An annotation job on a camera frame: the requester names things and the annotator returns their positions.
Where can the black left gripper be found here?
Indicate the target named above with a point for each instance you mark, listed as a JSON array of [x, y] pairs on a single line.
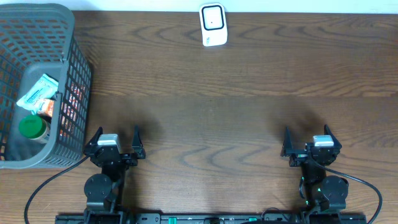
[[138, 154]]

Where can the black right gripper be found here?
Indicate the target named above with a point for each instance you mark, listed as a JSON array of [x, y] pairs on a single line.
[[300, 155]]

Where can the red orange snack packet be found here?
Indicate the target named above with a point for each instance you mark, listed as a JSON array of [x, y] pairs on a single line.
[[72, 111]]

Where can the small orange tissue pack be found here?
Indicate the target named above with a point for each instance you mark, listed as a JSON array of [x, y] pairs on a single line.
[[46, 107]]

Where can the green lid jar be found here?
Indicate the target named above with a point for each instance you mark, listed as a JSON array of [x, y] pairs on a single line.
[[35, 128]]

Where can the teal wet wipes pack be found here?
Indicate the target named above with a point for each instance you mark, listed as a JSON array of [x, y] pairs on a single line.
[[44, 88]]

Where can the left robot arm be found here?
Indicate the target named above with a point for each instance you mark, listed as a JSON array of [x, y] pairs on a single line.
[[104, 191]]

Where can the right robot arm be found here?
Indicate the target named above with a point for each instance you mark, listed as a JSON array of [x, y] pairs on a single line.
[[325, 195]]

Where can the white barcode scanner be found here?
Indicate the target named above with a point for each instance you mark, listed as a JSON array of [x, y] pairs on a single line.
[[213, 24]]

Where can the grey plastic mesh basket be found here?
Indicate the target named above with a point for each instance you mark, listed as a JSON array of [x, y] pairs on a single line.
[[38, 39]]

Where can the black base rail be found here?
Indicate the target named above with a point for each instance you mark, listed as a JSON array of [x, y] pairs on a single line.
[[155, 218]]

